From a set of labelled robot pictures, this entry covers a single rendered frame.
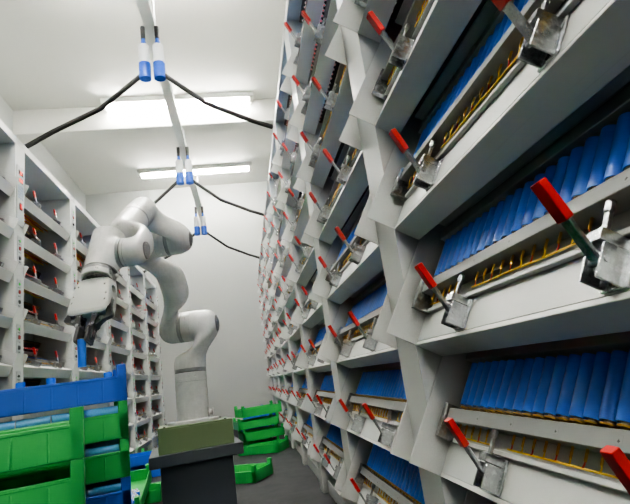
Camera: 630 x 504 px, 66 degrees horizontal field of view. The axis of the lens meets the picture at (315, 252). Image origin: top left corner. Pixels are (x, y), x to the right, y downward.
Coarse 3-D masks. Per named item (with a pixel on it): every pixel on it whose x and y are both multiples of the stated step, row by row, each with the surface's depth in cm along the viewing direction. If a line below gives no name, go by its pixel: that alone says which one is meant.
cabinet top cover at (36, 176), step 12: (0, 120) 205; (0, 132) 208; (24, 168) 242; (36, 168) 243; (24, 180) 254; (36, 180) 256; (48, 180) 258; (36, 192) 270; (48, 192) 272; (60, 192) 274
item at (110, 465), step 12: (120, 444) 106; (96, 456) 103; (108, 456) 104; (120, 456) 105; (36, 468) 99; (48, 468) 99; (96, 468) 103; (108, 468) 104; (120, 468) 105; (96, 480) 102; (108, 480) 103
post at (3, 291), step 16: (0, 144) 217; (16, 144) 219; (0, 160) 215; (16, 160) 217; (0, 192) 211; (0, 208) 209; (0, 240) 206; (16, 240) 209; (16, 256) 207; (16, 272) 206; (0, 288) 201; (16, 288) 204; (16, 304) 203; (16, 320) 201; (0, 336) 196; (16, 368) 197; (0, 384) 192; (16, 416) 193
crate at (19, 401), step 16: (48, 384) 103; (64, 384) 105; (80, 384) 106; (96, 384) 107; (112, 384) 108; (0, 400) 99; (16, 400) 100; (32, 400) 102; (48, 400) 103; (64, 400) 104; (80, 400) 105; (96, 400) 106; (112, 400) 108; (0, 416) 99
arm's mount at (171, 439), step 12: (216, 420) 173; (228, 420) 174; (168, 432) 168; (180, 432) 169; (192, 432) 170; (204, 432) 171; (216, 432) 172; (228, 432) 173; (168, 444) 167; (180, 444) 168; (192, 444) 169; (204, 444) 170; (216, 444) 171
